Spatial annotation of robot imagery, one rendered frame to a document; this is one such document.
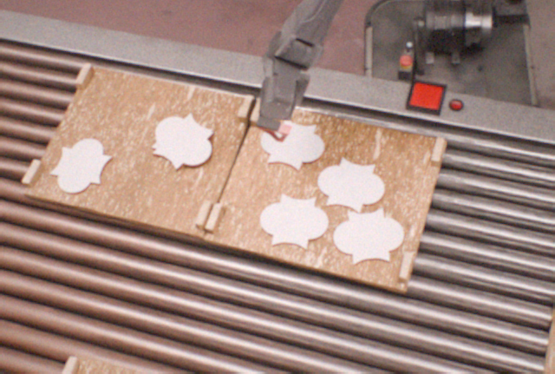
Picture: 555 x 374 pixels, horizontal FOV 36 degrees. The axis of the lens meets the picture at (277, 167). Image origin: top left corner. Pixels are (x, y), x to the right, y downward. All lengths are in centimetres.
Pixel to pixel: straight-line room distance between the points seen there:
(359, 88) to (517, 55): 105
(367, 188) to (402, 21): 128
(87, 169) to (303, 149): 46
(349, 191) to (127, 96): 56
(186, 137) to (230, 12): 155
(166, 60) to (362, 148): 53
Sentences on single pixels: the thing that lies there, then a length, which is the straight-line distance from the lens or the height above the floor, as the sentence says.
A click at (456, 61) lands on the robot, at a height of 27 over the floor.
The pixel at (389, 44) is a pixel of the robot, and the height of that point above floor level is 24.
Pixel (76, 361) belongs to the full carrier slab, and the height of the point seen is 96.
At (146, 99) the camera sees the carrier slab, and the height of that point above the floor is 94.
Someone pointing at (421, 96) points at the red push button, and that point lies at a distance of 188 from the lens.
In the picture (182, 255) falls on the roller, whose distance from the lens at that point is 173.
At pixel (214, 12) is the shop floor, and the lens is 335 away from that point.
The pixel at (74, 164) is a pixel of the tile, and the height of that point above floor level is 95.
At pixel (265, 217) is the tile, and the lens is 171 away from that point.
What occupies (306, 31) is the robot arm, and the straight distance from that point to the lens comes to 150.
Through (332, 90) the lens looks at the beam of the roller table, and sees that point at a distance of 191.
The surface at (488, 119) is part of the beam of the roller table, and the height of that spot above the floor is 91.
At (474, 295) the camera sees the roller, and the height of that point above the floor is 92.
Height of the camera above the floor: 244
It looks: 58 degrees down
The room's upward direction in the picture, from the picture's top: 10 degrees counter-clockwise
